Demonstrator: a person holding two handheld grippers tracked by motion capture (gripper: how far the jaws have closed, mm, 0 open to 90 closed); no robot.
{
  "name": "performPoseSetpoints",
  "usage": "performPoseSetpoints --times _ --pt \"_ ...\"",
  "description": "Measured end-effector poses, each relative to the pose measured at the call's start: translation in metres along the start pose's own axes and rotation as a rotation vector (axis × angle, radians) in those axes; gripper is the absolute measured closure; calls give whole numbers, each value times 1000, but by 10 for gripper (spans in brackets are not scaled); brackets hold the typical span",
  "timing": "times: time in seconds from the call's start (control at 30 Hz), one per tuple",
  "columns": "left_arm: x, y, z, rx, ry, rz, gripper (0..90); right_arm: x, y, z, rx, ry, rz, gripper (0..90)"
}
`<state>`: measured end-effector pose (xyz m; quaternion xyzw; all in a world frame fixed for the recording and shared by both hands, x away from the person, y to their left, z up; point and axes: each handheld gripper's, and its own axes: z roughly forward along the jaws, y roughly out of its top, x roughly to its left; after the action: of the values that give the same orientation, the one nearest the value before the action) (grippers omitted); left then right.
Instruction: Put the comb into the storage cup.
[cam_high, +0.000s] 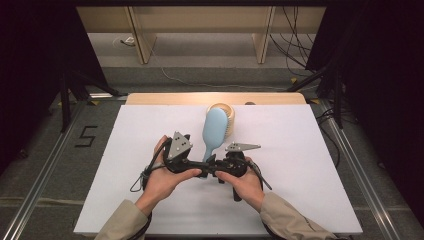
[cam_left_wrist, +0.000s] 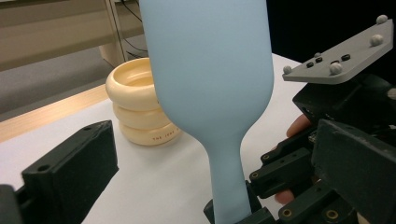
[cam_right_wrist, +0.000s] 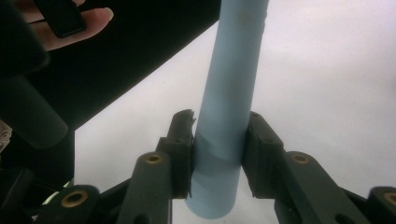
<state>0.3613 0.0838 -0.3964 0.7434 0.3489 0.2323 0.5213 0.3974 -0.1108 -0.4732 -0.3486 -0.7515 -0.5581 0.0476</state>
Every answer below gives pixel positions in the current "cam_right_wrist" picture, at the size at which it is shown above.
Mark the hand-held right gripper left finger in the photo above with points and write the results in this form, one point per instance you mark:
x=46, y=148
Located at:
x=180, y=161

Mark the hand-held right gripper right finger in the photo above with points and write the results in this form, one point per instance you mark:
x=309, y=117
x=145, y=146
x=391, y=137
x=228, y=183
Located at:
x=261, y=155

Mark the blue hairbrush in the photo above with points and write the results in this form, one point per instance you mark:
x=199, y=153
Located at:
x=230, y=93

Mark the white board sheet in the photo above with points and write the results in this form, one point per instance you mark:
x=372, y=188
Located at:
x=311, y=109

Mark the black curtain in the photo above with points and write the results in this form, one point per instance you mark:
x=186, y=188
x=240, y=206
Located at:
x=140, y=46

